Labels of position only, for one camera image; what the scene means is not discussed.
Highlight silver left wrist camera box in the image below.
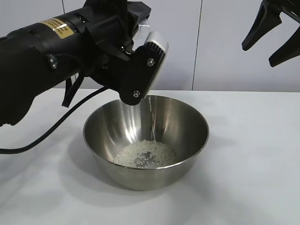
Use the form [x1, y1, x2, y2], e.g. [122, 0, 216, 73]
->
[119, 30, 170, 106]

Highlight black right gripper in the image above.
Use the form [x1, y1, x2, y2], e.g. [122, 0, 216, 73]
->
[241, 0, 300, 68]

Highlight thick black cable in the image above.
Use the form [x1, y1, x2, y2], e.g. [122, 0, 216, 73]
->
[0, 87, 110, 156]

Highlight stainless steel mixing bowl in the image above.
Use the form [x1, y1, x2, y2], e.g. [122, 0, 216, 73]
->
[83, 95, 210, 191]

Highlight white rice grains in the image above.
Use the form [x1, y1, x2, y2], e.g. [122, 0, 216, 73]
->
[113, 95, 177, 169]

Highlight black flat cable loop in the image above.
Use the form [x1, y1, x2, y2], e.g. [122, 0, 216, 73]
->
[61, 74, 83, 109]

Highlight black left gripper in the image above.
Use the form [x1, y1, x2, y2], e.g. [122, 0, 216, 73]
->
[77, 0, 152, 90]

